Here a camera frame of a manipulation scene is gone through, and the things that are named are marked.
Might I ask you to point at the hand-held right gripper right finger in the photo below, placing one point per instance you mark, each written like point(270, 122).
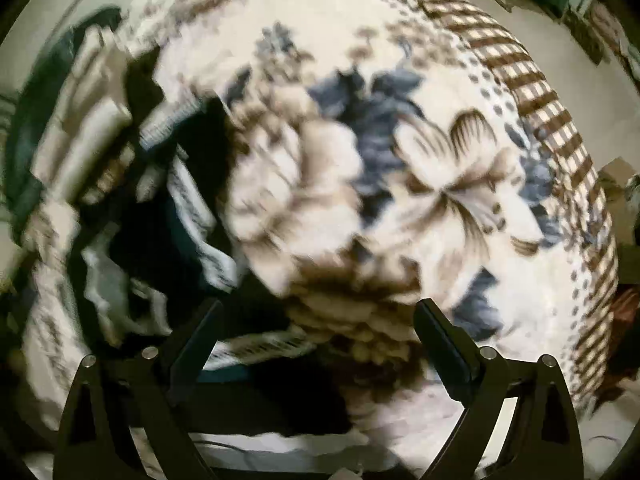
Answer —
point(447, 345)

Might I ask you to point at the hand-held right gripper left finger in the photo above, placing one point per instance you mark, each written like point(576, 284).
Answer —
point(192, 355)

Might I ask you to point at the cardboard box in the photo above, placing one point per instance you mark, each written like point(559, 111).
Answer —
point(616, 180)

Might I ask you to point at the floral fleece blanket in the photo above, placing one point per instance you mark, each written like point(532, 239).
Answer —
point(400, 185)

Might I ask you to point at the dark teal patterned sweater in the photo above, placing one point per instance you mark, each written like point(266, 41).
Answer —
point(165, 240)

